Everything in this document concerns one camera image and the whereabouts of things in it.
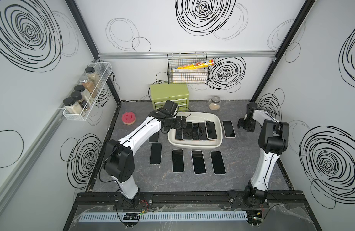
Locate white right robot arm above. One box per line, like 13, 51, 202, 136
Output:
237, 103, 289, 207

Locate white box in basket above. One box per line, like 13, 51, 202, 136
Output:
171, 68, 208, 74

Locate white plastic storage box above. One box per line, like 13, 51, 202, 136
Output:
167, 112, 224, 150

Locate extra black phone in box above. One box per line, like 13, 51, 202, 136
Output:
193, 123, 208, 141

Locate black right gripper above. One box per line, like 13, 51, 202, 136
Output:
237, 117, 256, 132

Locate black wire wall basket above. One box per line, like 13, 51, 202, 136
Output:
167, 52, 209, 84

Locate pink smiley sponge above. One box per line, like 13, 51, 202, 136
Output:
122, 112, 136, 125

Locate glass jar with powder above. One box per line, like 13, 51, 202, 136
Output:
209, 96, 221, 111

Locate spice jar black lid front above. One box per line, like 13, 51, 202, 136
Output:
63, 97, 83, 114

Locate spice jar white contents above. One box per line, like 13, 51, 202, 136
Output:
74, 84, 94, 105

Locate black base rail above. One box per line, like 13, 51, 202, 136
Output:
74, 190, 307, 209

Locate clear wall spice shelf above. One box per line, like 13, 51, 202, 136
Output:
62, 62, 113, 126

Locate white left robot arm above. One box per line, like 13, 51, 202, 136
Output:
102, 100, 187, 205

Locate spice jar brown contents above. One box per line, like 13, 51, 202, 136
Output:
79, 76, 98, 99

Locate grey slotted cable duct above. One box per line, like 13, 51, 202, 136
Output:
78, 211, 248, 222

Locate spice jar black lid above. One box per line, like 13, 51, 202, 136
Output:
85, 66, 100, 87
63, 97, 83, 114

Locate spice jar black lid rear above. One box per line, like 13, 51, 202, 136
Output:
85, 66, 100, 87

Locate green metal drawer toolbox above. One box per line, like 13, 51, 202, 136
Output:
150, 83, 190, 111

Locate spice jar dark contents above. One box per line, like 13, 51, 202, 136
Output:
71, 91, 89, 111

